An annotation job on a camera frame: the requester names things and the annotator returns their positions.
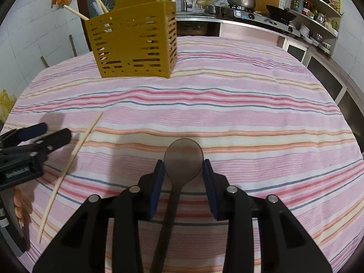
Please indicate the corner wall shelf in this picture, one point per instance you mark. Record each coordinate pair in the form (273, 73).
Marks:
(320, 18)

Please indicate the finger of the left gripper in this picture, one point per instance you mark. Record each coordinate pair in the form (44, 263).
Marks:
(47, 144)
(28, 132)

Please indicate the light blue plastic spoon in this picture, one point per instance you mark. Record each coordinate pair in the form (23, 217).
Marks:
(97, 9)

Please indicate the pink striped tablecloth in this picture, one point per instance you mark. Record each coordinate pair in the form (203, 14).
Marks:
(260, 116)

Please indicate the gas stove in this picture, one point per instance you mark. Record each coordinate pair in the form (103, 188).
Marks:
(251, 19)

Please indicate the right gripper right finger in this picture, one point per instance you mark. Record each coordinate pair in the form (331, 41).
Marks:
(285, 246)

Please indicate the yellow plastic bag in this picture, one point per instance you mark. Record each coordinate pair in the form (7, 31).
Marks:
(6, 104)

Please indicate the grey metal spoon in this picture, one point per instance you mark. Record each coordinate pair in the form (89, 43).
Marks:
(183, 162)

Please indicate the black wok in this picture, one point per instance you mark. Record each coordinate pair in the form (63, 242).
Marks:
(280, 15)

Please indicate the person's left hand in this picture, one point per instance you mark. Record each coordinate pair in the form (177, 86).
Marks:
(23, 202)

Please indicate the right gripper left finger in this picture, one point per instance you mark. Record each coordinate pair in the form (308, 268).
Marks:
(80, 245)

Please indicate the yellow wall poster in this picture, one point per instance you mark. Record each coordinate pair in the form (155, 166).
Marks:
(335, 4)

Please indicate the yellow slotted utensil holder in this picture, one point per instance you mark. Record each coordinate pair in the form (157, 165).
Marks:
(136, 38)

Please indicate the wooden chopstick far left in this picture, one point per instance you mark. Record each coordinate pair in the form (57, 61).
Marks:
(101, 7)

